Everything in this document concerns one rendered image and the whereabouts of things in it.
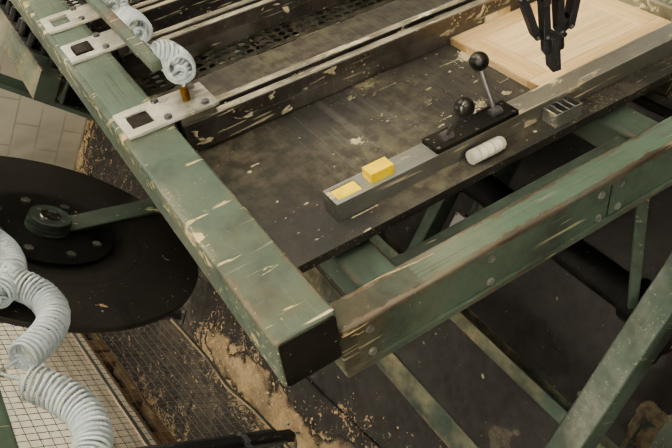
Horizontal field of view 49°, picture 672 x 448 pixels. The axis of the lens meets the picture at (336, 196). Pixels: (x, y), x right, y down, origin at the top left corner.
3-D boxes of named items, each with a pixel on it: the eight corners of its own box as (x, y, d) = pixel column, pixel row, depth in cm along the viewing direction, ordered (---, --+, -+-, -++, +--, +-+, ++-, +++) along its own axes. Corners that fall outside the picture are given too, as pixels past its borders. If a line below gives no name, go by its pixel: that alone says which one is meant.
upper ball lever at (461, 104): (457, 143, 138) (482, 106, 126) (442, 151, 137) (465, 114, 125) (446, 127, 139) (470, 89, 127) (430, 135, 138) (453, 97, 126)
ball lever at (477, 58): (510, 113, 140) (489, 47, 137) (495, 121, 139) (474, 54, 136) (498, 114, 144) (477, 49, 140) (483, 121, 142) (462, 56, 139)
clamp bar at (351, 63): (579, -8, 186) (590, -104, 170) (144, 181, 144) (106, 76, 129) (550, -20, 193) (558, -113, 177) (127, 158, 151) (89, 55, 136)
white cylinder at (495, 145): (475, 168, 137) (507, 151, 139) (475, 155, 135) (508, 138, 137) (465, 160, 139) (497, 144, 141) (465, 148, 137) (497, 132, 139)
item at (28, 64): (279, 105, 268) (45, 53, 212) (265, 141, 273) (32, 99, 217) (202, 38, 316) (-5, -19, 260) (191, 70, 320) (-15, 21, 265)
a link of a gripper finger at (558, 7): (546, -30, 121) (554, -33, 121) (550, 28, 128) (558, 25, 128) (557, -21, 118) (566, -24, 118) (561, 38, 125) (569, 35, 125)
